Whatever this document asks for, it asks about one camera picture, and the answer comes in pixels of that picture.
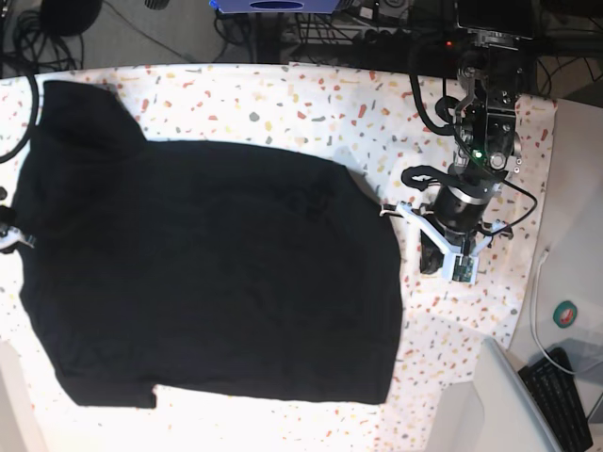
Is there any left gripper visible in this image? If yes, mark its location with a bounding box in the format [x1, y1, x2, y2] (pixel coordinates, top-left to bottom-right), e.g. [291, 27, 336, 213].
[419, 183, 500, 275]

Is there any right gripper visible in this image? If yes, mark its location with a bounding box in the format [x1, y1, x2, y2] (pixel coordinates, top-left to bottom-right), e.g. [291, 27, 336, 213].
[0, 187, 16, 235]

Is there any black t-shirt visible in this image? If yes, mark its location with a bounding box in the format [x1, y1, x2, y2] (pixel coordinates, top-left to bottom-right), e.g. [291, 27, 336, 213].
[13, 81, 402, 408]

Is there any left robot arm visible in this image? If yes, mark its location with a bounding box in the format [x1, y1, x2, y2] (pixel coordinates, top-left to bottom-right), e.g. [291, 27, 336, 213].
[396, 1, 533, 283]

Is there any green tape roll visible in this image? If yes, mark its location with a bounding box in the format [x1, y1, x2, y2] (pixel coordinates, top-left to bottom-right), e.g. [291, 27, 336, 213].
[552, 300, 578, 329]

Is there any terrazzo patterned tablecloth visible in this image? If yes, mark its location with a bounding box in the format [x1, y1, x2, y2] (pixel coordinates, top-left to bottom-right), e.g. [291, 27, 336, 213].
[1, 64, 557, 451]

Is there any black keyboard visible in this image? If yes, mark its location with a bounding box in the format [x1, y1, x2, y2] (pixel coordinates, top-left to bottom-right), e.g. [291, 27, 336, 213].
[518, 358, 594, 452]

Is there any grey laptop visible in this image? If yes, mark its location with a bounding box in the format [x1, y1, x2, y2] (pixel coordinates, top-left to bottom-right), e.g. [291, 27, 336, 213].
[473, 339, 562, 452]

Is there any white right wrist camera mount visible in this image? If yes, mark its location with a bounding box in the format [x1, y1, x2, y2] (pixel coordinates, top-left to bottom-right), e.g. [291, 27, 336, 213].
[0, 224, 36, 253]

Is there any white cable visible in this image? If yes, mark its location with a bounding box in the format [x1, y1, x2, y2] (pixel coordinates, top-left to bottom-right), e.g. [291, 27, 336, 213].
[529, 248, 578, 375]

